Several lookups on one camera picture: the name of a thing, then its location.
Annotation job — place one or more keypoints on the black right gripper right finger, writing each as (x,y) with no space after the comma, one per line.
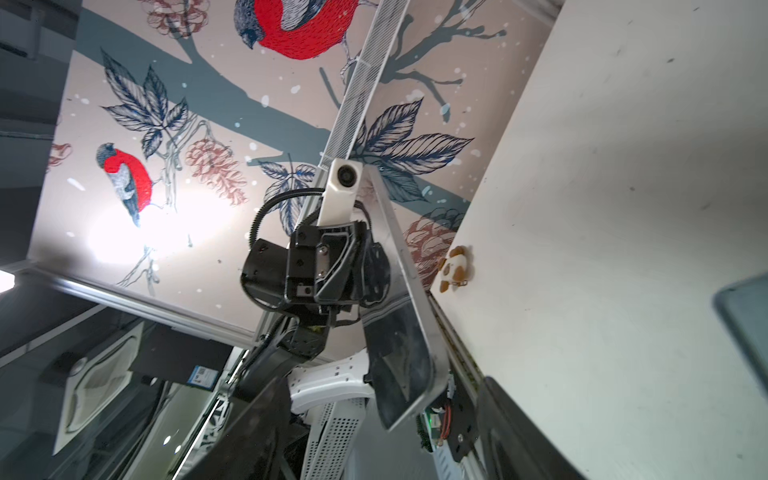
(513,446)

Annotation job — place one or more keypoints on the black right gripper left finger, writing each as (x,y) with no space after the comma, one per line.
(252,446)

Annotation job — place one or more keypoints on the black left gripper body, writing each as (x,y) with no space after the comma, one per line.
(323,271)

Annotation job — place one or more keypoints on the black phone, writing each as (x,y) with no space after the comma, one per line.
(408,359)

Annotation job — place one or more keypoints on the light blue phone case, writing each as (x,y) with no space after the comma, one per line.
(742,307)

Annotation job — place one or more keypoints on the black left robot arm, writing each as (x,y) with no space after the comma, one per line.
(317,393)

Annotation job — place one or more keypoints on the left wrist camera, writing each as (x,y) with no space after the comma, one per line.
(340,193)

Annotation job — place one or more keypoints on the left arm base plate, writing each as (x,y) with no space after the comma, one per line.
(449,424)

